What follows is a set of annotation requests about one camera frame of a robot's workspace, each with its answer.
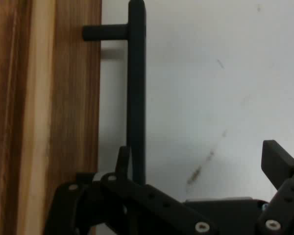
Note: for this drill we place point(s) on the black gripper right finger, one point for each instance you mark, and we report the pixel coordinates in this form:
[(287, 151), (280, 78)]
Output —
[(278, 159)]

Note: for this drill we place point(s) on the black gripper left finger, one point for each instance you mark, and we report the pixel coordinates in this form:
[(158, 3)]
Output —
[(137, 195)]

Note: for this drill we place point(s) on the wooden cabinet door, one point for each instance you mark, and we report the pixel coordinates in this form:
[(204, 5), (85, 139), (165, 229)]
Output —
[(44, 98)]

